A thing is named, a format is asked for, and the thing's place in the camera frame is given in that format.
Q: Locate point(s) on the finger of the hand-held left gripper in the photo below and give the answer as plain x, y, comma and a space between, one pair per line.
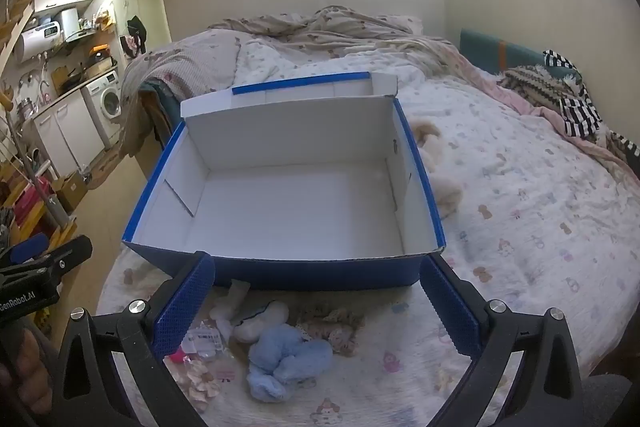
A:
30, 248
72, 254

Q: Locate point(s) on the white cylindrical appliance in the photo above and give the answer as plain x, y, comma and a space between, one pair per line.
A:
67, 24

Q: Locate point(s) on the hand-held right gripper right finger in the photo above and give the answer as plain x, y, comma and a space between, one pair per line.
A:
450, 307

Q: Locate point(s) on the teal cushion orange stripe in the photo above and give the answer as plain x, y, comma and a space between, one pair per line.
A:
480, 49

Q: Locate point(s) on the yellow rack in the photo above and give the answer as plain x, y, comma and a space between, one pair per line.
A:
50, 237

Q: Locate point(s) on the cream scrunchie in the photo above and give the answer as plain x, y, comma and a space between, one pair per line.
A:
197, 382

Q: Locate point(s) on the crochet blanket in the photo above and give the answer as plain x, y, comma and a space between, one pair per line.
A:
530, 79

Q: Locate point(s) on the white printed quilt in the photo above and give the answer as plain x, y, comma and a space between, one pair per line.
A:
525, 207

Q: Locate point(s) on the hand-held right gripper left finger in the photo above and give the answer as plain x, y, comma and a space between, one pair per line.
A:
185, 302

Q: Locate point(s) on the person's left hand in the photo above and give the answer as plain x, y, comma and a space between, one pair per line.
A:
32, 372

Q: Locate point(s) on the teal bed frame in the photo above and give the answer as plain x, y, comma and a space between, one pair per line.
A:
160, 112

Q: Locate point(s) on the red storage bin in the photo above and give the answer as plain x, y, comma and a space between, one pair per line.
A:
32, 207

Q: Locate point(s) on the pink sponge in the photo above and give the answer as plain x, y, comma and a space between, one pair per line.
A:
177, 357

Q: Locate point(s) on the beige printed duvet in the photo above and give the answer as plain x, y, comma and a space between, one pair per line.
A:
325, 27

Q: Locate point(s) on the white floor cabinet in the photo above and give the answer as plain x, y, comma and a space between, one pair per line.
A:
65, 132

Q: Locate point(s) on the beige plush toy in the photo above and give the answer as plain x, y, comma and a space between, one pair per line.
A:
447, 197

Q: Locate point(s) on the blue and white cardboard box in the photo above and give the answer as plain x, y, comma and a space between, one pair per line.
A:
300, 207

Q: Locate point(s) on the black white striped cloth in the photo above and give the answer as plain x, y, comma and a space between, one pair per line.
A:
577, 107

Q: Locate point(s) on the light blue plush toy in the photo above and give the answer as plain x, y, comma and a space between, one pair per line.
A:
290, 357

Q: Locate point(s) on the clear plastic bag white label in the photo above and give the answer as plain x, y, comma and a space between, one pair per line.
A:
205, 339

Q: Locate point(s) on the white washing machine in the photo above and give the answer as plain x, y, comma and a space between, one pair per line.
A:
105, 99

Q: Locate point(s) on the white water heater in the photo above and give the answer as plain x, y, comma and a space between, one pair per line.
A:
35, 39

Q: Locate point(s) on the dark hanging clothes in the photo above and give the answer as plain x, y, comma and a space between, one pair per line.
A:
135, 32

